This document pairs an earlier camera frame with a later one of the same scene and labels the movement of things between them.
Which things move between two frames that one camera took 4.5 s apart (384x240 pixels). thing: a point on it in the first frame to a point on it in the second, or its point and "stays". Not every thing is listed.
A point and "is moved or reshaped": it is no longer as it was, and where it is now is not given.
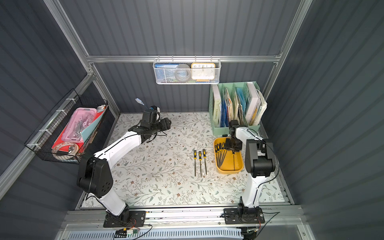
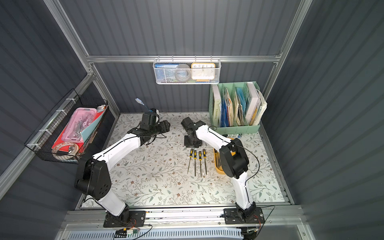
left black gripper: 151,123 stays
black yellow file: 195,158 stays
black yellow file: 233,153 is moved or reshaped
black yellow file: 200,159 stays
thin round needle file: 204,157 stays
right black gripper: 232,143 to 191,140
